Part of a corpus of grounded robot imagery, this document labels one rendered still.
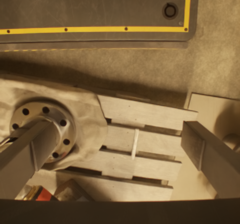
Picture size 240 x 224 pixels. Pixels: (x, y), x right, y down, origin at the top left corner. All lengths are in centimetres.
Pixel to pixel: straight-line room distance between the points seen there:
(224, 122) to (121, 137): 54
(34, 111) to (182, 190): 88
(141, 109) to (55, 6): 46
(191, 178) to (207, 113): 38
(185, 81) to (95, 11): 54
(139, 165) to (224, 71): 60
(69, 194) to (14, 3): 69
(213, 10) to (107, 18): 56
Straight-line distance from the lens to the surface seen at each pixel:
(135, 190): 89
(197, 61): 88
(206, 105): 92
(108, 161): 79
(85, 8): 51
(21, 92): 76
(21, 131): 61
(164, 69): 83
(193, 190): 115
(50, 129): 16
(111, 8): 50
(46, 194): 71
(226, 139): 101
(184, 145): 17
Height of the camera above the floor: 80
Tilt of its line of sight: 75 degrees down
